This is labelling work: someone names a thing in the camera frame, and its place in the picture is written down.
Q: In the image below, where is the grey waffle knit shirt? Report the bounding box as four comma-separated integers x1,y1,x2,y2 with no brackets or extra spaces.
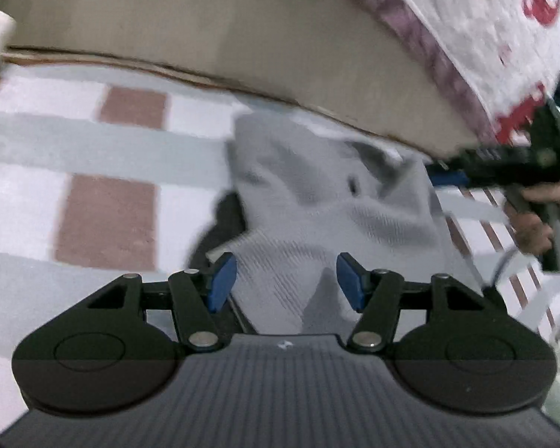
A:
207,112,479,336

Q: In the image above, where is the person's right hand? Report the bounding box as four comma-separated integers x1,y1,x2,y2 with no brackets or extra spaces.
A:
504,182,560,256

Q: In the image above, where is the quilted bear pattern bedspread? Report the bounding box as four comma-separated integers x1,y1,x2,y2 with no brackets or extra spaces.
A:
363,0,560,144

